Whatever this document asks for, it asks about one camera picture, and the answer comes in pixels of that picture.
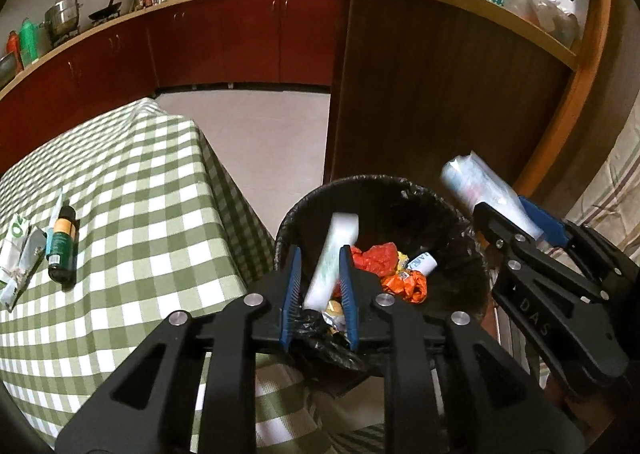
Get white green toothpaste tube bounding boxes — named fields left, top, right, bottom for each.
left=303, top=213, right=359, bottom=313

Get white blue tube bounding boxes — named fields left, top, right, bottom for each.
left=440, top=152, right=544, bottom=240

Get dark green orange bottle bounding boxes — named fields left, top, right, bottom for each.
left=47, top=205, right=77, bottom=285

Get teal white cream tube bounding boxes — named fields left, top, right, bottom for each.
left=44, top=188, right=63, bottom=258

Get white grey tube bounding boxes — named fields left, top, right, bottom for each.
left=1, top=227, right=47, bottom=312

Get white green packet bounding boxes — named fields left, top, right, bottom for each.
left=0, top=214, right=30, bottom=286

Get black lined trash bin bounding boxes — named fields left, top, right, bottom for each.
left=274, top=175, right=489, bottom=396

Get red kitchen base cabinets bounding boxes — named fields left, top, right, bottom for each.
left=1, top=0, right=347, bottom=170

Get red crumpled wrapper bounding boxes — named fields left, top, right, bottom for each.
left=350, top=242, right=398, bottom=279

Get striped quilted mattress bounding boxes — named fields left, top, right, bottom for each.
left=499, top=103, right=640, bottom=385

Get green white checkered tablecloth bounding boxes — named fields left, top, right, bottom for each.
left=0, top=97, right=386, bottom=454

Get black frying pan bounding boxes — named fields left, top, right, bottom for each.
left=89, top=0, right=122, bottom=25

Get steel stock pot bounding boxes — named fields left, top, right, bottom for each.
left=44, top=0, right=81, bottom=42

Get green plastic bottle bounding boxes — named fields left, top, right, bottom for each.
left=18, top=18, right=39, bottom=68

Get orange thermos jug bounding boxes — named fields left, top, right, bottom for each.
left=6, top=31, right=23, bottom=73

